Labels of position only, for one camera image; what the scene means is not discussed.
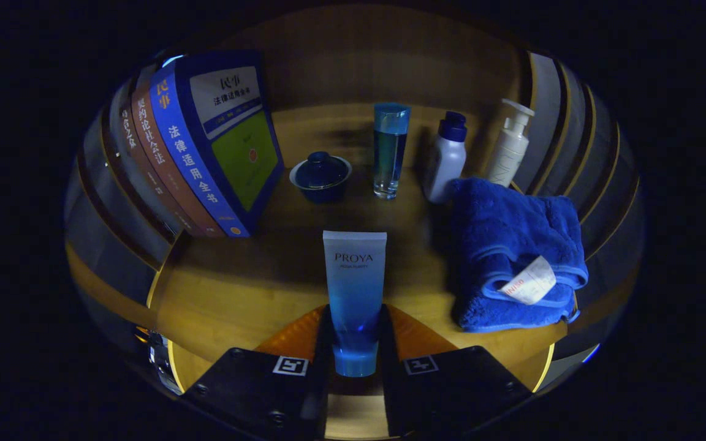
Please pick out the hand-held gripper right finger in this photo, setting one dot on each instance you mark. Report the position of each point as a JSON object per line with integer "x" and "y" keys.
{"x": 451, "y": 389}

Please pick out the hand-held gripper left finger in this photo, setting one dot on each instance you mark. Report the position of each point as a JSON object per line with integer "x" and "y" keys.
{"x": 255, "y": 392}

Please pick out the light blue cosmetic tube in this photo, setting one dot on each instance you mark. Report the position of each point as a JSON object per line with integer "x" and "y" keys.
{"x": 354, "y": 288}

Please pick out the wooden countertop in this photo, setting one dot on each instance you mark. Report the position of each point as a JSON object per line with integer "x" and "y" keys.
{"x": 255, "y": 288}

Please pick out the wooden cabinet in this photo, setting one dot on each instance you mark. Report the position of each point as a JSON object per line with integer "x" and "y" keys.
{"x": 359, "y": 55}

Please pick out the folded blue towel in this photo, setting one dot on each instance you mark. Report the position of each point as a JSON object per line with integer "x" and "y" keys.
{"x": 500, "y": 239}

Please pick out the white bottle with blue cap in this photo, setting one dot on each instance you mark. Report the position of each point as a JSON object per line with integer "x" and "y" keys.
{"x": 445, "y": 165}

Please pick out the dark blue lidded teacup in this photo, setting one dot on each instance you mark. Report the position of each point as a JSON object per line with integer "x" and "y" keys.
{"x": 321, "y": 174}

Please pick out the dark brown book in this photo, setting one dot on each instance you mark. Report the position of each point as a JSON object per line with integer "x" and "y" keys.
{"x": 144, "y": 177}

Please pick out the white pump bottle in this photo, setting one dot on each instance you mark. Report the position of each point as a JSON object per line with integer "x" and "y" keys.
{"x": 508, "y": 153}

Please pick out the tall teal glass bottle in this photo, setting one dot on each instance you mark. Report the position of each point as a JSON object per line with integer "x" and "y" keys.
{"x": 390, "y": 153}

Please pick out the reddish brown book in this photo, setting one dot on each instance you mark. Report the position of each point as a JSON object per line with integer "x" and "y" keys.
{"x": 163, "y": 165}

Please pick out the thick blue book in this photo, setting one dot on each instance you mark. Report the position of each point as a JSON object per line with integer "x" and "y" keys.
{"x": 236, "y": 141}

